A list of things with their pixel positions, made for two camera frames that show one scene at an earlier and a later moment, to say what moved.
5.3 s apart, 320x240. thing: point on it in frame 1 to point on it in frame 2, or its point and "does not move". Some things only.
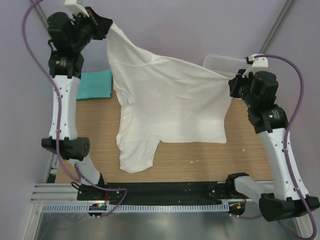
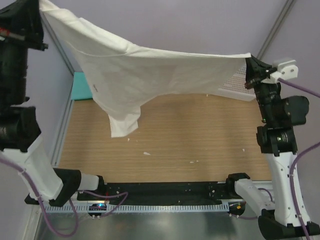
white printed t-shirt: x=162 y=99 to x=119 y=77
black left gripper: x=103 y=24 to x=21 y=22
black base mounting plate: x=197 y=192 does not move
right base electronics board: x=236 y=208 does not move
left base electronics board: x=98 y=206 does not move
